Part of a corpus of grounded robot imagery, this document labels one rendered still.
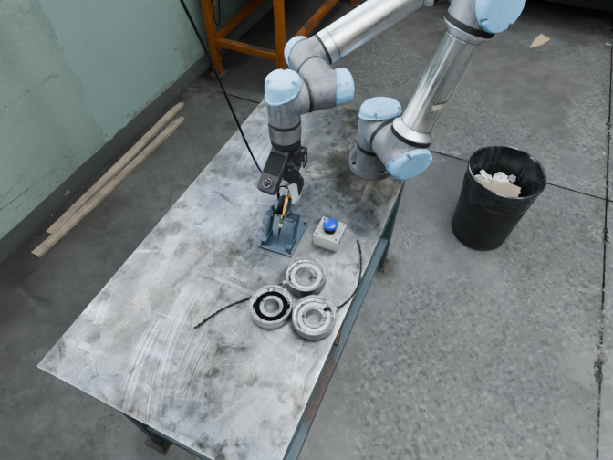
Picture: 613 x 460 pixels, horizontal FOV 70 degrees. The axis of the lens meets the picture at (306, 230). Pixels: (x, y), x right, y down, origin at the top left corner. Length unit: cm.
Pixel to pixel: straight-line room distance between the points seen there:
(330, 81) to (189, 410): 76
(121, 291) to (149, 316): 11
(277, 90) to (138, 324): 65
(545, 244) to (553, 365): 65
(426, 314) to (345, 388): 50
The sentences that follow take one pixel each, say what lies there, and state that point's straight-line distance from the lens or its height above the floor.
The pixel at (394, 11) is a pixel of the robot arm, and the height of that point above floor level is 131.
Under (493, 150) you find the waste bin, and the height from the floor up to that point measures 41.
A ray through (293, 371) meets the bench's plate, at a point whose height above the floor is 80.
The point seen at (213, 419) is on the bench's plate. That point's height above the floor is 80.
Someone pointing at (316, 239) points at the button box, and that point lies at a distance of 119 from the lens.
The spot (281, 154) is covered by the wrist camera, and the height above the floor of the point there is 109.
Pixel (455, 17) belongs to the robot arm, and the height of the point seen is 133.
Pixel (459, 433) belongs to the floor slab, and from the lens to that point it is 191.
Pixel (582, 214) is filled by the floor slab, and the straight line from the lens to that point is 275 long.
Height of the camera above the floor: 178
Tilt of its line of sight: 52 degrees down
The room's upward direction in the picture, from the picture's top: straight up
